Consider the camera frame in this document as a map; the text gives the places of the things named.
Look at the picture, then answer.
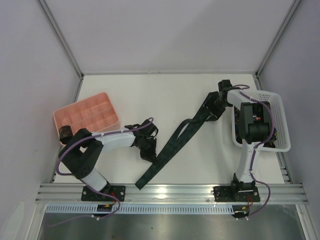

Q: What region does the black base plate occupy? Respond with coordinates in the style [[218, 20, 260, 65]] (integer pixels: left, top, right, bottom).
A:
[[81, 185, 126, 202], [213, 185, 261, 203]]

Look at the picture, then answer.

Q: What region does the white slotted cable duct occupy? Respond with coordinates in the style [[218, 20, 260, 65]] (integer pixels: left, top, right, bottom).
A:
[[46, 203, 234, 215]]

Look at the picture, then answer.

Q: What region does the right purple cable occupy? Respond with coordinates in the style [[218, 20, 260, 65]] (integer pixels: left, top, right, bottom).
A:
[[232, 84, 272, 220]]

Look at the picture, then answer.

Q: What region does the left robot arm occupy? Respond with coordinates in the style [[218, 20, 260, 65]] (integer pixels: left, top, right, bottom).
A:
[[58, 118, 159, 194]]

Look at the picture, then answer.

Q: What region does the dark green tie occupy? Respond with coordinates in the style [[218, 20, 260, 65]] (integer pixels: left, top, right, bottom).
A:
[[135, 99, 214, 190]]

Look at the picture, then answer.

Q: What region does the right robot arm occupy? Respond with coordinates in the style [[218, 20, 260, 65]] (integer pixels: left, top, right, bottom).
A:
[[204, 80, 275, 201]]

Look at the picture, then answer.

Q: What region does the floral navy tie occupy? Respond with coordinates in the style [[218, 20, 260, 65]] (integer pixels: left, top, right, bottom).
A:
[[235, 102, 269, 144]]

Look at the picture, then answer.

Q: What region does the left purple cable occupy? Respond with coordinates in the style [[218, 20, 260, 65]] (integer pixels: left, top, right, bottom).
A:
[[55, 117, 155, 177]]

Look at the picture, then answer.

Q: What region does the purple cable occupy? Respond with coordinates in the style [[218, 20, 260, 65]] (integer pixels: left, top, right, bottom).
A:
[[232, 84, 272, 220], [55, 117, 155, 177]]

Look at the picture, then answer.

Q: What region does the white plastic basket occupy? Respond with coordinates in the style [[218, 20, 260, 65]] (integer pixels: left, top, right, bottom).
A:
[[244, 89, 291, 153]]

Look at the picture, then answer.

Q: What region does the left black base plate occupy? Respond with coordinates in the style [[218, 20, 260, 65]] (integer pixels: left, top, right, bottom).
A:
[[81, 185, 126, 202]]

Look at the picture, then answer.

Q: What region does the rolled dark brown tie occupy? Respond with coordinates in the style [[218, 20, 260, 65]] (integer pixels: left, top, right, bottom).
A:
[[58, 125, 73, 145]]

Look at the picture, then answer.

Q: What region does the pink compartment tray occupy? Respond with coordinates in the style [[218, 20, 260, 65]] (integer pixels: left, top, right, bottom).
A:
[[53, 92, 120, 134]]

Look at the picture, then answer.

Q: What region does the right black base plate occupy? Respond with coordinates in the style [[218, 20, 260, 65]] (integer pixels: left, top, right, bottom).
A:
[[213, 185, 261, 203]]

